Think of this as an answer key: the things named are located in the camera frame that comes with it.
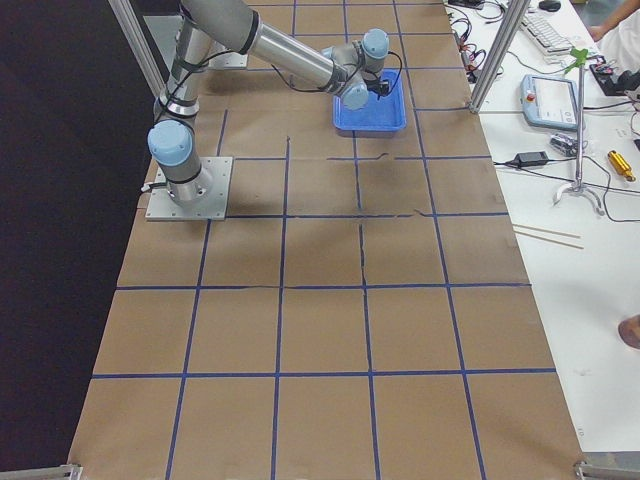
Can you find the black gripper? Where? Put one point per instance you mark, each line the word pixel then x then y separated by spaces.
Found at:
pixel 383 88

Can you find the blue plastic tray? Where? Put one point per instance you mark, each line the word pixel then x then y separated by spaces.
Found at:
pixel 380 117

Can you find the black power adapter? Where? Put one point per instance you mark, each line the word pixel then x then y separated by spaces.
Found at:
pixel 530 159

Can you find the teach pendant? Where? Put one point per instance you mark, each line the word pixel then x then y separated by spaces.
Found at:
pixel 549 102

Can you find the white keyboard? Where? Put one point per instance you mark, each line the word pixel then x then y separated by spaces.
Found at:
pixel 544 36

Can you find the black computer mouse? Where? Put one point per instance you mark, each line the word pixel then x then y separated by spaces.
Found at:
pixel 549 5

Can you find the metal stand with green clip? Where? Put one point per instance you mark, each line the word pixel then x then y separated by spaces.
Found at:
pixel 577 187

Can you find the yellow metal cylinder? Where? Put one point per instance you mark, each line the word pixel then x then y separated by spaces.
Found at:
pixel 620 165

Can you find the aluminium frame post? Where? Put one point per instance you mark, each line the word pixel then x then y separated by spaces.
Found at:
pixel 502 41
pixel 140 42

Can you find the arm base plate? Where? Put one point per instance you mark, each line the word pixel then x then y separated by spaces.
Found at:
pixel 205 197

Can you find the aluminium frame post left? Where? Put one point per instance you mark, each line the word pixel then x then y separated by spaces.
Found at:
pixel 140 42

